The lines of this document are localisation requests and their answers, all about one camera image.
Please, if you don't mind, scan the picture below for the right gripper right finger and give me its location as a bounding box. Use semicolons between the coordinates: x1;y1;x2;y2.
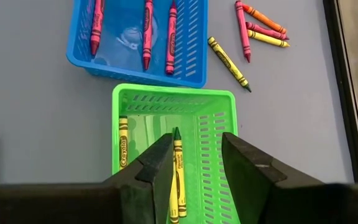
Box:
222;132;358;224

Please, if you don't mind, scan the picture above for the pink crayon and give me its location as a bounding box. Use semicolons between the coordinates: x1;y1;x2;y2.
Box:
245;21;290;41
165;0;178;76
234;0;252;64
90;0;106;57
142;0;154;71

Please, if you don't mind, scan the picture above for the orange crayon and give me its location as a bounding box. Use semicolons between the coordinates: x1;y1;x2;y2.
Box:
241;2;288;35

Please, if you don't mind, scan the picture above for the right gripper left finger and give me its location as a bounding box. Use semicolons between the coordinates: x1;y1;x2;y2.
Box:
0;133;174;224

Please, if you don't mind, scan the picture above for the blue slotted plastic basket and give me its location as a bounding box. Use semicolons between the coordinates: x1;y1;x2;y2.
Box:
65;0;209;90

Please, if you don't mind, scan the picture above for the yellow crayon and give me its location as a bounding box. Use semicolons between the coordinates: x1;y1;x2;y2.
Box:
118;115;130;171
246;29;291;49

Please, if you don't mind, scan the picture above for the black metal table frame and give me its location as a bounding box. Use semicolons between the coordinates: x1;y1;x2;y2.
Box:
323;0;358;184

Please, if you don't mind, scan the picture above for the green slotted plastic basket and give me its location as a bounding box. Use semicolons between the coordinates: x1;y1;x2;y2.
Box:
111;83;239;224

